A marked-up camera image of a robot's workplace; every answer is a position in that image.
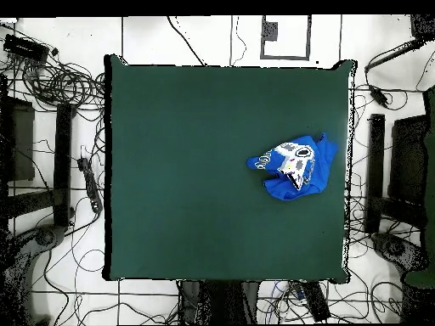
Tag blue printed t-shirt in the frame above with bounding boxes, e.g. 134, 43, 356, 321
246, 132, 339, 202

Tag black flat panel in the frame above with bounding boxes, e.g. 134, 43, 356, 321
387, 114, 430, 205
0, 96, 36, 183

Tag dark green table cloth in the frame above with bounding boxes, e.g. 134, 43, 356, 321
103, 53, 357, 285

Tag black power strip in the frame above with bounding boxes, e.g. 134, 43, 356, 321
76, 156, 104, 214
290, 281, 331, 323

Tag black stand bar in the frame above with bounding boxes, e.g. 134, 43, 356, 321
52, 102, 76, 228
364, 113, 387, 234

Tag dark grey square patch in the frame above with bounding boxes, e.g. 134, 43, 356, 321
262, 20, 280, 42

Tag grey chair base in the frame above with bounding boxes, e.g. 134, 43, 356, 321
33, 223, 66, 247
370, 232, 427, 273

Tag black power adapter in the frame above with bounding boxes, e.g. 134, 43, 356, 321
368, 84, 389, 107

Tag black rod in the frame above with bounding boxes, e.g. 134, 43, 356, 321
364, 37, 426, 74

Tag black box device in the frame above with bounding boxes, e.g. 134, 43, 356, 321
3, 33, 51, 63

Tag black speckled box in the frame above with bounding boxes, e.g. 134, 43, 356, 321
410, 14, 435, 40

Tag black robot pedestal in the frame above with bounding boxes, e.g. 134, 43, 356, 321
178, 280, 261, 326

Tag grey square floor frame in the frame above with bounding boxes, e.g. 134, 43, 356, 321
259, 14, 312, 62

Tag coiled black cables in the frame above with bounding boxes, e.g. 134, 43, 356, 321
20, 60, 106, 111

